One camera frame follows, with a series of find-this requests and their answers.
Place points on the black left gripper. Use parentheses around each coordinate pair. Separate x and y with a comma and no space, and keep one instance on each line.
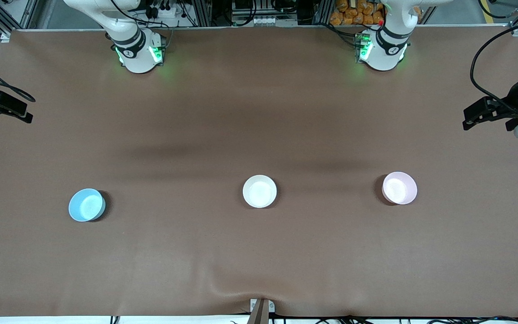
(509,108)

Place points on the pink plastic bowl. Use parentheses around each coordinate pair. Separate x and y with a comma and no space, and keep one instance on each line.
(399,188)

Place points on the blue plastic bowl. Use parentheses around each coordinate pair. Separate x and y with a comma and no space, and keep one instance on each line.
(86,206)

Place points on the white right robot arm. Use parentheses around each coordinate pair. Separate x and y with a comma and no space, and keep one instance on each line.
(134,47)

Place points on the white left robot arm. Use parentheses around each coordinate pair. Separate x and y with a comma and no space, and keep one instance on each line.
(387,50)

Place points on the white plastic bowl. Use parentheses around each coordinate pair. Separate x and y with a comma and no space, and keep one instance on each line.
(259,191)

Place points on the bag of orange items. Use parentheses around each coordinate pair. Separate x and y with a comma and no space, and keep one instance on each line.
(358,12)

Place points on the white socket strip with plugs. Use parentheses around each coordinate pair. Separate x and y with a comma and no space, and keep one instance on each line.
(162,12)

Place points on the brown table mat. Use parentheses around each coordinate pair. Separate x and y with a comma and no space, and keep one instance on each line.
(259,117)

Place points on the white power strip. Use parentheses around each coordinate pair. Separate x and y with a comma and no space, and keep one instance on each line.
(268,21)

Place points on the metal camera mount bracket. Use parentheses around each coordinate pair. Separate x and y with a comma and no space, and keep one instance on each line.
(261,310)

